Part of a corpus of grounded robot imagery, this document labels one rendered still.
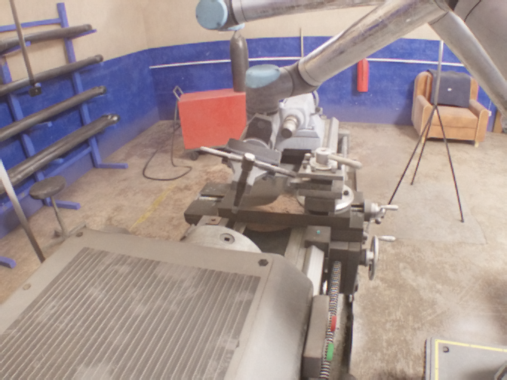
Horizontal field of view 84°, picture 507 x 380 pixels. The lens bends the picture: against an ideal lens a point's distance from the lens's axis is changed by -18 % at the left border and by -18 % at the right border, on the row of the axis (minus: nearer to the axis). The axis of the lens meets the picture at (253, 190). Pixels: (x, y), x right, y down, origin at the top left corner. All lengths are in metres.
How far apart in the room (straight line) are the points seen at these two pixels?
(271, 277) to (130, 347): 0.22
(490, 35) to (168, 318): 0.58
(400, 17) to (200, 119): 3.55
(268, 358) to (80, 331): 0.26
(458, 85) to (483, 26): 4.51
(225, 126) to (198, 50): 1.95
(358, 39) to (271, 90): 0.26
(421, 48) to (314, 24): 1.60
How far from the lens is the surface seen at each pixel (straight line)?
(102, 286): 0.56
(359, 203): 1.55
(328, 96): 5.34
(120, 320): 0.49
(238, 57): 4.06
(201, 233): 0.82
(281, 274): 0.52
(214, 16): 0.90
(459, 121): 4.85
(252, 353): 0.43
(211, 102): 4.05
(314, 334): 0.52
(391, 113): 5.44
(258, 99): 0.88
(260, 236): 1.60
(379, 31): 0.77
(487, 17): 0.52
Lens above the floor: 1.69
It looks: 29 degrees down
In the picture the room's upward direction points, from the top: 5 degrees counter-clockwise
